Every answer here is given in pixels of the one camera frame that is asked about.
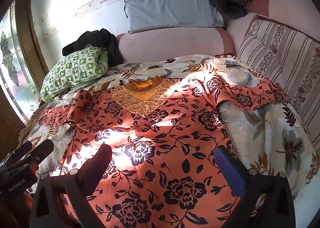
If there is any patterned glass window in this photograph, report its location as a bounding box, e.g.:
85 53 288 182
0 0 38 119

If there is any striped floral cushion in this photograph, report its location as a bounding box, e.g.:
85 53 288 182
236 16 320 141

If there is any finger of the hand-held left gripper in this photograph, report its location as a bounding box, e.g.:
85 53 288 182
7 141 33 162
29 139 55 162

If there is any pink bolster cushion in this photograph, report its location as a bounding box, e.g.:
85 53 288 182
116 26 235 65

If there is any black clothing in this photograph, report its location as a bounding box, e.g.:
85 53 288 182
62 28 124 67

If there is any wooden window frame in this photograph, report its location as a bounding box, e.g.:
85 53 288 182
14 0 52 92

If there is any grey pillow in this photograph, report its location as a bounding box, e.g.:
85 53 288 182
120 0 225 34

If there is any green patterned pillow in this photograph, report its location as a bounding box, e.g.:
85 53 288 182
40 45 109 102

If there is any orange floral garment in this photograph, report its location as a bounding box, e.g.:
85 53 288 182
42 77 291 228

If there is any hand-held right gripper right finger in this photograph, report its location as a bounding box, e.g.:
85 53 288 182
214 146 300 228

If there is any cream leaf print blanket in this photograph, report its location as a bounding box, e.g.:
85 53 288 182
20 54 318 228

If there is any pink upholstered sofa back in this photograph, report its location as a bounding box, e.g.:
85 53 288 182
226 0 320 53

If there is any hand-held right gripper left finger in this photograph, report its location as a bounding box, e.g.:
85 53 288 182
29 144 113 228

